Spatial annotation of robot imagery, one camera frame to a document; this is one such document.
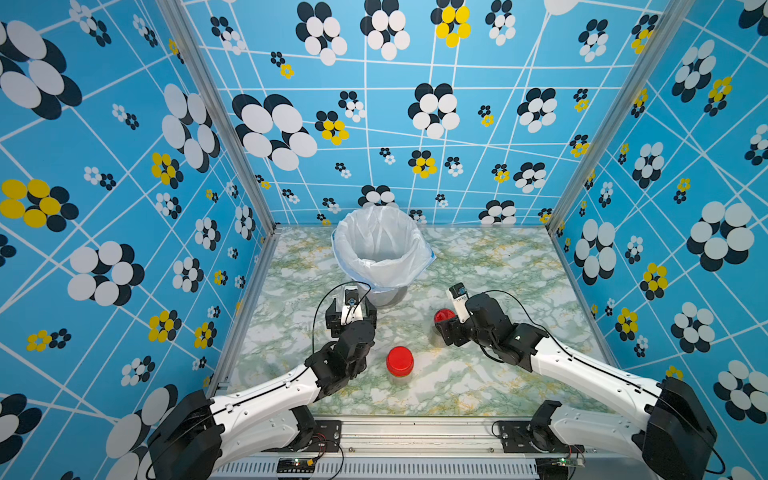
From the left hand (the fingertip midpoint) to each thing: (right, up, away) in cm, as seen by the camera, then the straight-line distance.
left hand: (356, 298), depth 79 cm
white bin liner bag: (+5, +15, +20) cm, 26 cm away
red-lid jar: (+24, -5, +4) cm, 25 cm away
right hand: (+26, -6, +3) cm, 27 cm away
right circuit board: (+53, -37, -10) cm, 65 cm away
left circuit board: (-14, -40, -7) cm, 43 cm away
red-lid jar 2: (+11, -17, -2) cm, 20 cm away
